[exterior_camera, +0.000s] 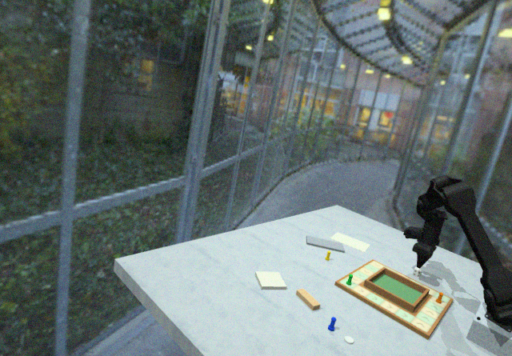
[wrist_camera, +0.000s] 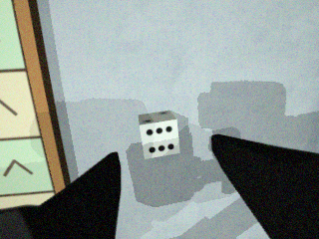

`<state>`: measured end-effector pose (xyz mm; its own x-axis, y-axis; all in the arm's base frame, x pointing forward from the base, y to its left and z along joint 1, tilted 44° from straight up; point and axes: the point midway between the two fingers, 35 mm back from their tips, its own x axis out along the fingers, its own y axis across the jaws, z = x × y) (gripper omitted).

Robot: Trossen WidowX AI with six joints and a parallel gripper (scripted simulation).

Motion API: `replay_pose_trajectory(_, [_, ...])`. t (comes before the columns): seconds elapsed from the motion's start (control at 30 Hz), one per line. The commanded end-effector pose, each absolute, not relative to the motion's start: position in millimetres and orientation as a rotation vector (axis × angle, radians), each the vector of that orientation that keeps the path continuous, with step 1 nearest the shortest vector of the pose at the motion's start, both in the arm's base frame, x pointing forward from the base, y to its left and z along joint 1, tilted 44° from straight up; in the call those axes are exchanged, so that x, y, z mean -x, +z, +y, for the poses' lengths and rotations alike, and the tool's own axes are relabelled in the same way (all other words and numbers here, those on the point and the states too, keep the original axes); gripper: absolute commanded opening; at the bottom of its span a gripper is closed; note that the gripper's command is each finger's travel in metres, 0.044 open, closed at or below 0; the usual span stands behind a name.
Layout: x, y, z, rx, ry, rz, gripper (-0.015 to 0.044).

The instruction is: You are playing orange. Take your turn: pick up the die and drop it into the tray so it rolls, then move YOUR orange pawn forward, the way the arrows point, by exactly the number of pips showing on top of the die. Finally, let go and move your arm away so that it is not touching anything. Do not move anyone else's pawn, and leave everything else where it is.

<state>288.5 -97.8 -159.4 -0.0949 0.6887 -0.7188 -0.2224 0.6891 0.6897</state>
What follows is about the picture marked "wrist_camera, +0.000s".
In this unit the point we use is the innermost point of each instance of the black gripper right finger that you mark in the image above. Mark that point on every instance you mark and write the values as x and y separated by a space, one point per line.
279 185

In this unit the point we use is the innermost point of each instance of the white die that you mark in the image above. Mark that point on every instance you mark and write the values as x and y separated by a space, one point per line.
159 134

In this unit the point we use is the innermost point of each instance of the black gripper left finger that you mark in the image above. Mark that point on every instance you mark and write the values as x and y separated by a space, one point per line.
88 208

